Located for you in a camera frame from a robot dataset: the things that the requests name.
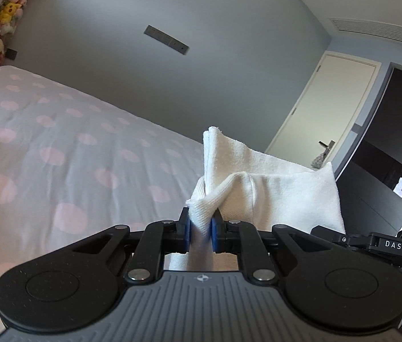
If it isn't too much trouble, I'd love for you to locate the pink polka dot bed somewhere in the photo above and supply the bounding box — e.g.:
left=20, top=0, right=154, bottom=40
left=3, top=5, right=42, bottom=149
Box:
left=0, top=65, right=209, bottom=342

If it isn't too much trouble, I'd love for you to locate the grey wall switch panel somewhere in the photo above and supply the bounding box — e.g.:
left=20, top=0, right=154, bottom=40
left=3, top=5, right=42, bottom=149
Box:
left=144, top=25, right=189, bottom=55

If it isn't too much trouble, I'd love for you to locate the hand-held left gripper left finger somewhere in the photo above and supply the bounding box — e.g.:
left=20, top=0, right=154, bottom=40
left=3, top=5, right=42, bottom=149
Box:
left=72, top=208, right=192, bottom=285

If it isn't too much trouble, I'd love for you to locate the white door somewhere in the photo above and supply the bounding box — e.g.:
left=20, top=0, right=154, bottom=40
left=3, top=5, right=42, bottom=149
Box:
left=265, top=52, right=382, bottom=172

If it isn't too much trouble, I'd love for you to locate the cream knit sweater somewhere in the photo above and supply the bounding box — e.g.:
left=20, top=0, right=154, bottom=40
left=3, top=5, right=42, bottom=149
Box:
left=167, top=162, right=346, bottom=273

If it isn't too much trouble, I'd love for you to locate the patterned hanging cloth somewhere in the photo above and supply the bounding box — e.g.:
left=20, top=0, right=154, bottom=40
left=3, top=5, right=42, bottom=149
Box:
left=311, top=150, right=326, bottom=170

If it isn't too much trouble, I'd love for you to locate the dark sliding door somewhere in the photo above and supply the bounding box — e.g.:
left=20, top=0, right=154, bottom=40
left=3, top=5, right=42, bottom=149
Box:
left=333, top=62, right=402, bottom=236

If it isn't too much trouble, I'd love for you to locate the folded white towel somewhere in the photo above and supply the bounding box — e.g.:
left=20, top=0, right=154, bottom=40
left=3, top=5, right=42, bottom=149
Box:
left=203, top=126, right=333, bottom=182

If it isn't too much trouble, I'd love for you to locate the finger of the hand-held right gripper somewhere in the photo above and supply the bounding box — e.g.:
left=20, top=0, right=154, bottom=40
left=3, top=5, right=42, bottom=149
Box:
left=310, top=224, right=371, bottom=254

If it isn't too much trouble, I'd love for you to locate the ceiling air vent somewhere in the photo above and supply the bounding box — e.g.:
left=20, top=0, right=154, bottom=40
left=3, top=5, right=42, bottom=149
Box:
left=328, top=18, right=402, bottom=45

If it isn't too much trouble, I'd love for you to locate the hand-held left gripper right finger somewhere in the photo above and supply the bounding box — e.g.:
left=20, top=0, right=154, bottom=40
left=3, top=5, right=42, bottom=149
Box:
left=210, top=209, right=318, bottom=284

